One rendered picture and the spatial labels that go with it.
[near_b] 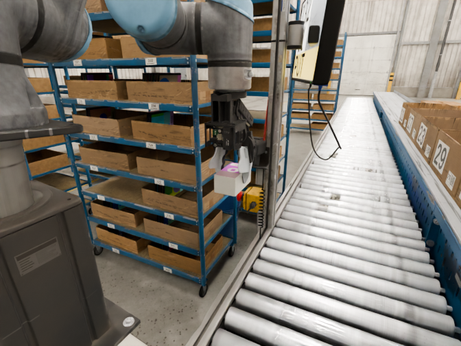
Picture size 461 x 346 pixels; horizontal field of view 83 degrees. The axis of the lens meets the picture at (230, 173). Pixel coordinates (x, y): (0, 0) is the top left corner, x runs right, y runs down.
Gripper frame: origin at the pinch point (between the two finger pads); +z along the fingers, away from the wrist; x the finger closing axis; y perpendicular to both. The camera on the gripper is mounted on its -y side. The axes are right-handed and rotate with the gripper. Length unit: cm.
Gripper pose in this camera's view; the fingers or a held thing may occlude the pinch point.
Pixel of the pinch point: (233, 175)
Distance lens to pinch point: 64.2
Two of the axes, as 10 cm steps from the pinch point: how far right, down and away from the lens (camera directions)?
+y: -4.2, 3.3, -8.4
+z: 0.0, 9.3, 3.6
